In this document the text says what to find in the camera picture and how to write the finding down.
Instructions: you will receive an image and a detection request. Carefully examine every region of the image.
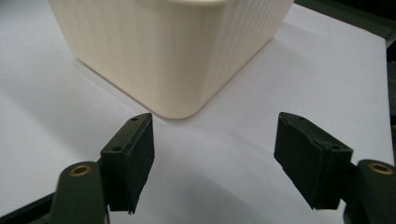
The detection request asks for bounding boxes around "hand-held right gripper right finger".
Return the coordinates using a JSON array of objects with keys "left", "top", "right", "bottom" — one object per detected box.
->
[{"left": 273, "top": 111, "right": 354, "bottom": 211}]

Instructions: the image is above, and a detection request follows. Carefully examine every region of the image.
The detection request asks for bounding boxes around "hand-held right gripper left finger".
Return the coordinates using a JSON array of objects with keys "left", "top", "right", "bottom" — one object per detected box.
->
[{"left": 100, "top": 112, "right": 156, "bottom": 216}]

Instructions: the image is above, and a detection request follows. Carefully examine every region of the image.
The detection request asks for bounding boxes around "cream ribbed plastic basket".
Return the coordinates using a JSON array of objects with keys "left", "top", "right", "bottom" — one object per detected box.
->
[{"left": 46, "top": 0, "right": 295, "bottom": 119}]

